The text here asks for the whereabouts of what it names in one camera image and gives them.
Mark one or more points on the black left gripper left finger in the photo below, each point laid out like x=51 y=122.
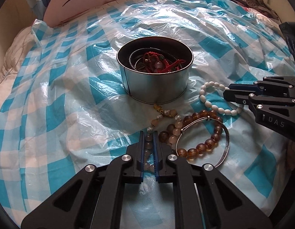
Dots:
x=134 y=170

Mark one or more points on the blue white checkered plastic sheet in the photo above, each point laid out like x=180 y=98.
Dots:
x=67 y=106

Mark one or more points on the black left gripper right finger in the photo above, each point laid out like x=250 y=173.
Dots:
x=164 y=173

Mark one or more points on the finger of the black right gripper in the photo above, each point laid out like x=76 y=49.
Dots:
x=246 y=88
x=237 y=96

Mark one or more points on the silver bangle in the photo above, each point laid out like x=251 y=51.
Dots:
x=209 y=143

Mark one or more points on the cream duvet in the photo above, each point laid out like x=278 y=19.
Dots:
x=16 y=54

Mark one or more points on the round silver metal tin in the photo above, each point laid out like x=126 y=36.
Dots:
x=155 y=69

